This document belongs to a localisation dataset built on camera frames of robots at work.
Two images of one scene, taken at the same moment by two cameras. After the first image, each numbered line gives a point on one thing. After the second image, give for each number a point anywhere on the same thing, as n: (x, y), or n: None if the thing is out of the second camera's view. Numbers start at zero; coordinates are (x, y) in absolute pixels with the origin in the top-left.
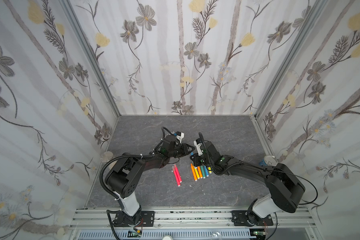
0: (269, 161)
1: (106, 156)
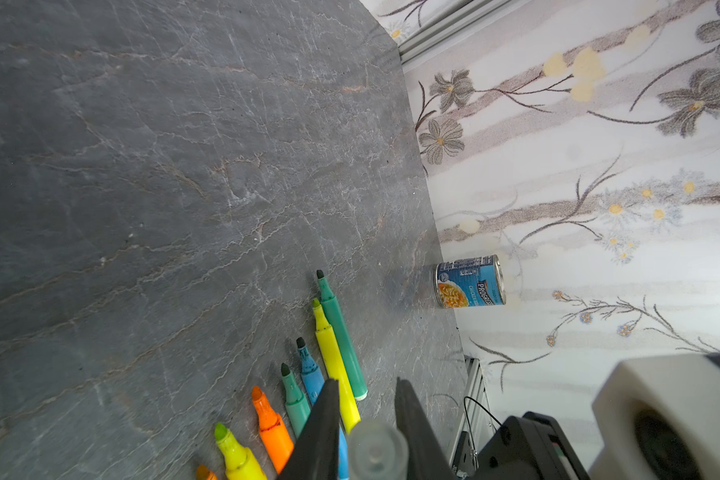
0: (470, 282)
1: None
